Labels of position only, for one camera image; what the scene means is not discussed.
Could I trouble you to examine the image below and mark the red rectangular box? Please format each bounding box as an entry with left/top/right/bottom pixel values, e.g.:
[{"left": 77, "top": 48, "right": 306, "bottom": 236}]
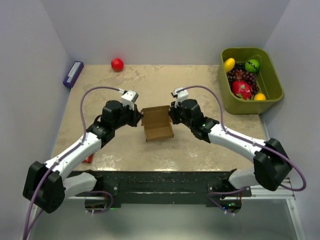
[{"left": 82, "top": 154, "right": 94, "bottom": 164}]

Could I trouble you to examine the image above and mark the red dragon fruit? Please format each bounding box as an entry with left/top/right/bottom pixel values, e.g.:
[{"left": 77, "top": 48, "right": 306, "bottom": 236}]
[{"left": 231, "top": 80, "right": 253, "bottom": 100}]

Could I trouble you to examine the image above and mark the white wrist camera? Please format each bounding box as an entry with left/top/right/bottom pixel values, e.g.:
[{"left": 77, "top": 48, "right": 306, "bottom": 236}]
[
  {"left": 121, "top": 90, "right": 139, "bottom": 111},
  {"left": 171, "top": 87, "right": 189, "bottom": 108}
]

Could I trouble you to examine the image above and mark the small yellow orange fruit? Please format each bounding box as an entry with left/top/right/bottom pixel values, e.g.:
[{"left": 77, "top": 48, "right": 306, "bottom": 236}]
[{"left": 253, "top": 93, "right": 267, "bottom": 101}]

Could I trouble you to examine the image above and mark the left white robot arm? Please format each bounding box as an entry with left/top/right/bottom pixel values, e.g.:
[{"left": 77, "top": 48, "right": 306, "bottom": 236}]
[{"left": 22, "top": 100, "right": 143, "bottom": 214}]

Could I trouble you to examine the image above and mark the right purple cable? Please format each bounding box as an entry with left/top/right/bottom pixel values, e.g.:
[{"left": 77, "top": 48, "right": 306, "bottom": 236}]
[{"left": 178, "top": 85, "right": 307, "bottom": 192}]

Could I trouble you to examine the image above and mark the purple grapes bunch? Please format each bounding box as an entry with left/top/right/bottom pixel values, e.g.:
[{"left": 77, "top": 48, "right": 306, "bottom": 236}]
[{"left": 226, "top": 63, "right": 260, "bottom": 94}]

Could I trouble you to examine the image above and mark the purple cable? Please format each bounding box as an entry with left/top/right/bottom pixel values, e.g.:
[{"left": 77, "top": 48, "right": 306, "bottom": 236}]
[
  {"left": 22, "top": 86, "right": 125, "bottom": 240},
  {"left": 178, "top": 85, "right": 307, "bottom": 192}
]

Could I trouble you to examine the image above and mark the green striped fruit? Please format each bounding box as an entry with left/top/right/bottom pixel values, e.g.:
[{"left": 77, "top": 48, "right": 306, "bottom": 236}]
[{"left": 244, "top": 58, "right": 260, "bottom": 73}]

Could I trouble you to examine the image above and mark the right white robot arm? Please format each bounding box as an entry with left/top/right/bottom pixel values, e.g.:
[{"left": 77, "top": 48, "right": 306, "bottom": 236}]
[{"left": 168, "top": 99, "right": 292, "bottom": 197}]

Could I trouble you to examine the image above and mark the yellow lemon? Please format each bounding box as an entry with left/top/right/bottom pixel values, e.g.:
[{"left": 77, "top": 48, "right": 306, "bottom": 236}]
[{"left": 223, "top": 57, "right": 236, "bottom": 73}]

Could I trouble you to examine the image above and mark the green plastic bin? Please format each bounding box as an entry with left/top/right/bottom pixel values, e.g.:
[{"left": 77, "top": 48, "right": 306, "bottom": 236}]
[{"left": 217, "top": 47, "right": 284, "bottom": 115}]

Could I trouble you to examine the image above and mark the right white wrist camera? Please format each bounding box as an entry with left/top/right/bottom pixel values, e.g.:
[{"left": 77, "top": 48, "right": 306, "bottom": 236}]
[{"left": 171, "top": 87, "right": 189, "bottom": 108}]

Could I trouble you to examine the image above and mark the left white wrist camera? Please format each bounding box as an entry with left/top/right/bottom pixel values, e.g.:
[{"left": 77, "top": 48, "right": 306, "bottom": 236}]
[{"left": 121, "top": 90, "right": 139, "bottom": 111}]

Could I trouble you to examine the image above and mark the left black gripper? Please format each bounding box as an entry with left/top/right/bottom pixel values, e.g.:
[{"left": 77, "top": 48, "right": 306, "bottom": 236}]
[{"left": 112, "top": 103, "right": 143, "bottom": 131}]

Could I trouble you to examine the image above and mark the purple rectangular box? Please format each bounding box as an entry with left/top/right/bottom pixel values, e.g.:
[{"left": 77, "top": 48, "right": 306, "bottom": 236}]
[{"left": 63, "top": 61, "right": 84, "bottom": 89}]

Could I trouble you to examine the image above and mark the brown cardboard box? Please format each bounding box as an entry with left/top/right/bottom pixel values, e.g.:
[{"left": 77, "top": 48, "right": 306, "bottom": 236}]
[{"left": 141, "top": 105, "right": 174, "bottom": 143}]

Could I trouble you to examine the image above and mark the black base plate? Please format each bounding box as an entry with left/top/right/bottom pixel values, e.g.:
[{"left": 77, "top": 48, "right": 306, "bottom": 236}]
[{"left": 77, "top": 171, "right": 251, "bottom": 213}]

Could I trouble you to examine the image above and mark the red tomato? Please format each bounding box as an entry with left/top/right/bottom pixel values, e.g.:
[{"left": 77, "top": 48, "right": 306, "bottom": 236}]
[{"left": 111, "top": 58, "right": 124, "bottom": 72}]

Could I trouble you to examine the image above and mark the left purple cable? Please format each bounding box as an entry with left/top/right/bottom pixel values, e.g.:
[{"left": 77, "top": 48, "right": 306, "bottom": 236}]
[{"left": 22, "top": 86, "right": 125, "bottom": 240}]

